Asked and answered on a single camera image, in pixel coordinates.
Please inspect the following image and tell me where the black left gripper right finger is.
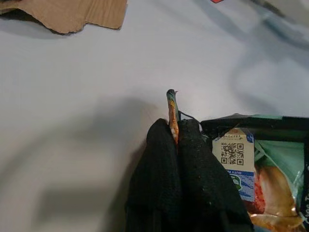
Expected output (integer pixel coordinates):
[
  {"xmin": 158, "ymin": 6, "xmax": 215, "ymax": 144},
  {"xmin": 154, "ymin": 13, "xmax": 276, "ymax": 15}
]
[{"xmin": 177, "ymin": 118, "xmax": 254, "ymax": 232}]

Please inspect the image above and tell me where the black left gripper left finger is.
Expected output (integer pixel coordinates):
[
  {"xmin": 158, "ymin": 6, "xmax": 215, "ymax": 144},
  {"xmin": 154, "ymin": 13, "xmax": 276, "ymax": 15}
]
[{"xmin": 124, "ymin": 117, "xmax": 183, "ymax": 232}]

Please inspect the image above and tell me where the green cigarette pack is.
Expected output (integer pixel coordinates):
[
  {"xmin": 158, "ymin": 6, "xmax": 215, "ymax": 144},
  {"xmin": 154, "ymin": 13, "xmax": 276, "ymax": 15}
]
[{"xmin": 166, "ymin": 88, "xmax": 309, "ymax": 232}]

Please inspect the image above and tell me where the torn brown cardboard piece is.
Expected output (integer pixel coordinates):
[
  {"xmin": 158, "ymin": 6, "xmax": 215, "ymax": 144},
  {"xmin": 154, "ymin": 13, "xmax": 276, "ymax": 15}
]
[{"xmin": 0, "ymin": 0, "xmax": 128, "ymax": 34}]

